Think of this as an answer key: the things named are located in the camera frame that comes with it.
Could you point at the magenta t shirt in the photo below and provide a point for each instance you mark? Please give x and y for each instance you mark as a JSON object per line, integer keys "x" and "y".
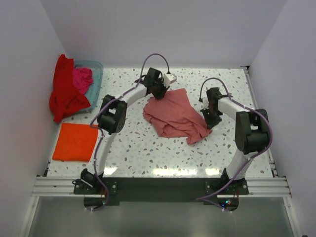
{"x": 82, "y": 79}

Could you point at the aluminium extrusion rail frame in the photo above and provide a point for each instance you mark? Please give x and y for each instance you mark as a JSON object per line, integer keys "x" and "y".
{"x": 227, "y": 200}

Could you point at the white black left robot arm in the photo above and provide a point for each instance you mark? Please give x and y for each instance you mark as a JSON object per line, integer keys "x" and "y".
{"x": 111, "y": 119}

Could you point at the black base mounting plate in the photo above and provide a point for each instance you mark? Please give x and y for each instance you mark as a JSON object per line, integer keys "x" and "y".
{"x": 147, "y": 190}

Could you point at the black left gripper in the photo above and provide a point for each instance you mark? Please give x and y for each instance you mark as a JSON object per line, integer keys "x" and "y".
{"x": 160, "y": 89}

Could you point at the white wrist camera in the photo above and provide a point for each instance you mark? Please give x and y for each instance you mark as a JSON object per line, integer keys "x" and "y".
{"x": 204, "y": 100}
{"x": 168, "y": 79}

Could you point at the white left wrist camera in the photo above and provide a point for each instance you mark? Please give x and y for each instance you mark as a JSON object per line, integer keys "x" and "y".
{"x": 168, "y": 79}

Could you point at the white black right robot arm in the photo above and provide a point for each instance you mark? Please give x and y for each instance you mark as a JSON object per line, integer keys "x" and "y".
{"x": 253, "y": 133}

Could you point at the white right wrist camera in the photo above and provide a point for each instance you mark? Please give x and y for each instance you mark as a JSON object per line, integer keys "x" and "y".
{"x": 204, "y": 100}

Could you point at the salmon pink t shirt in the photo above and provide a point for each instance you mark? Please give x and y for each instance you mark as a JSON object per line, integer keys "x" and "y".
{"x": 173, "y": 117}

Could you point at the light blue plastic basket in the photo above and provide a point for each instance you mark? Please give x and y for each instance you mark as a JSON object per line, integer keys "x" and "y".
{"x": 92, "y": 93}

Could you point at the red t shirt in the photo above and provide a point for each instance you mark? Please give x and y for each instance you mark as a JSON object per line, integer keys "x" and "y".
{"x": 65, "y": 99}

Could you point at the folded orange t shirt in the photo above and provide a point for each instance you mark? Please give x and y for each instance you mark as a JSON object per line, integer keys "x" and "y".
{"x": 76, "y": 142}

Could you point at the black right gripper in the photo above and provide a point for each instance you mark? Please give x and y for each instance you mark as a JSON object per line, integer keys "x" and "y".
{"x": 211, "y": 116}

